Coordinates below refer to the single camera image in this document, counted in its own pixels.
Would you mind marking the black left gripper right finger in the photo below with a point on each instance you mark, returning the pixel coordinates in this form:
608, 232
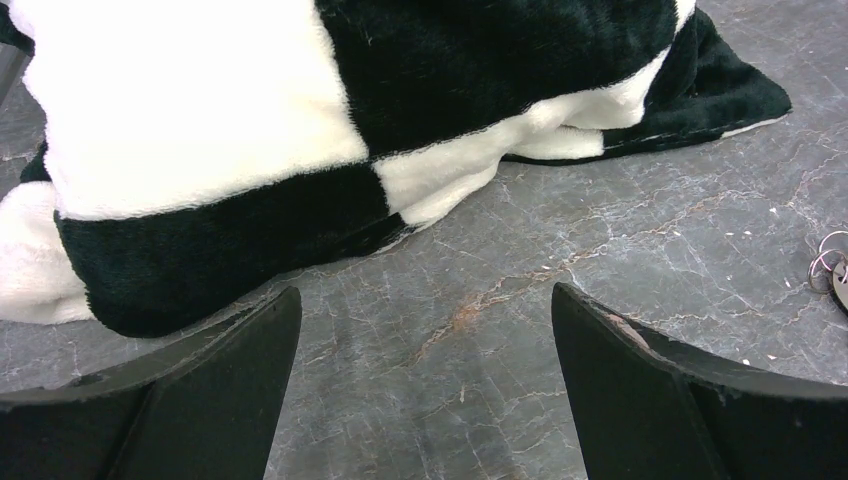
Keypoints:
648, 406

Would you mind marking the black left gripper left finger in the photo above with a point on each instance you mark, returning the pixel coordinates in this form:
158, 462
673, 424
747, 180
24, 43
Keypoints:
204, 407

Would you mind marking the silver keyring with red tool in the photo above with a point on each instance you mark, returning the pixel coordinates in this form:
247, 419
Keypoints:
827, 272

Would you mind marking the black white checkered pillow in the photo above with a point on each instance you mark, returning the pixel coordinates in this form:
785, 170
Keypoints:
194, 150

